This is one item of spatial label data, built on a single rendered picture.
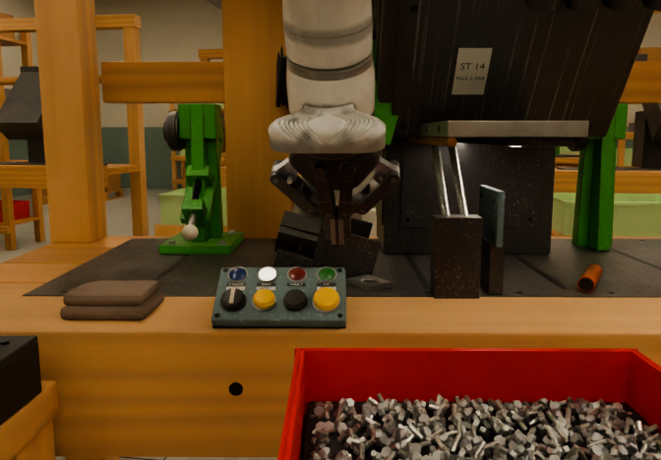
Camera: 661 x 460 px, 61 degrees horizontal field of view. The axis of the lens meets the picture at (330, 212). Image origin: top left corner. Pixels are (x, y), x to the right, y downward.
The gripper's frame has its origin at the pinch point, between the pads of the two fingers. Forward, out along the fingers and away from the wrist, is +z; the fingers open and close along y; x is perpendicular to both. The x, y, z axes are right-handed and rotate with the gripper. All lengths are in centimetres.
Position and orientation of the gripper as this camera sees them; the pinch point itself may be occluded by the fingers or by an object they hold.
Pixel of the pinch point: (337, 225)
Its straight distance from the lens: 58.6
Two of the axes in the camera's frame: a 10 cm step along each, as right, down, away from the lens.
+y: -10.0, 0.0, 0.7
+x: -0.6, 6.5, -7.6
